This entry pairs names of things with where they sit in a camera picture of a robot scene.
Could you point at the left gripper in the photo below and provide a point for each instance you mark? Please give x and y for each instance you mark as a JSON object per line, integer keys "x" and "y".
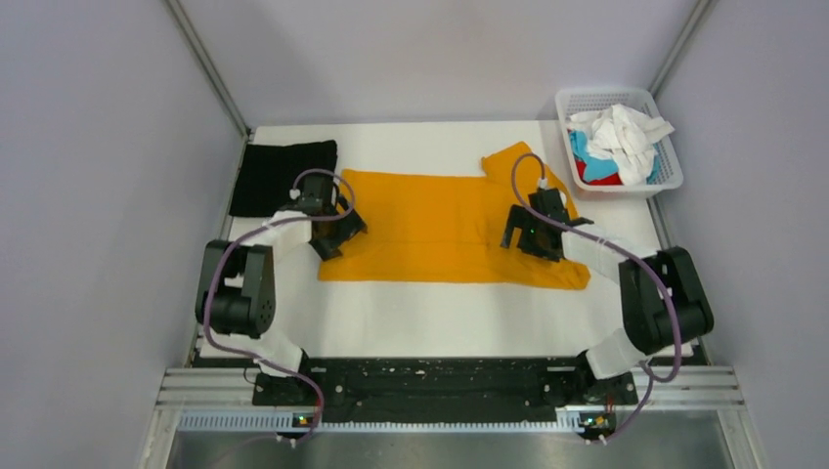
{"x": 350, "y": 227}

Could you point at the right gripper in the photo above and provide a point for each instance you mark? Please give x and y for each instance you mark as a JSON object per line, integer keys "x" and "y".
{"x": 518, "y": 219}

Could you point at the orange t-shirt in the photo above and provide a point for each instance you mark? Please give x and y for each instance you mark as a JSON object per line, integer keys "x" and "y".
{"x": 448, "y": 228}

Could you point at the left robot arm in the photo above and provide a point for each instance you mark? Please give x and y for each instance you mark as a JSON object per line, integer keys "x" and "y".
{"x": 236, "y": 301}

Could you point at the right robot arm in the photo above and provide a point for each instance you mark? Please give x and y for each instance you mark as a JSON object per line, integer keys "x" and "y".
{"x": 663, "y": 302}

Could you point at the folded black t-shirt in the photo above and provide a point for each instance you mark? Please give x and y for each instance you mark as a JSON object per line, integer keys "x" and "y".
{"x": 267, "y": 174}

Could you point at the light blue t-shirt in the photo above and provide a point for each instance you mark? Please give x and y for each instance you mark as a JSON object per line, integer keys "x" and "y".
{"x": 631, "y": 155}

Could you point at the red t-shirt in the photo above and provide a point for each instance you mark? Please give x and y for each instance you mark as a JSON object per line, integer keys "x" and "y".
{"x": 610, "y": 179}

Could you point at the white t-shirt in basket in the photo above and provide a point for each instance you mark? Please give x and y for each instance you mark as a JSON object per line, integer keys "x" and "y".
{"x": 622, "y": 118}

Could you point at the white plastic basket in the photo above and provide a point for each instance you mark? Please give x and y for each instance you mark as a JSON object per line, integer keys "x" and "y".
{"x": 574, "y": 100}

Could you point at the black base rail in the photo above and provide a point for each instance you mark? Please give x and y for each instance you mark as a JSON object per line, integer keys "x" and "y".
{"x": 443, "y": 390}

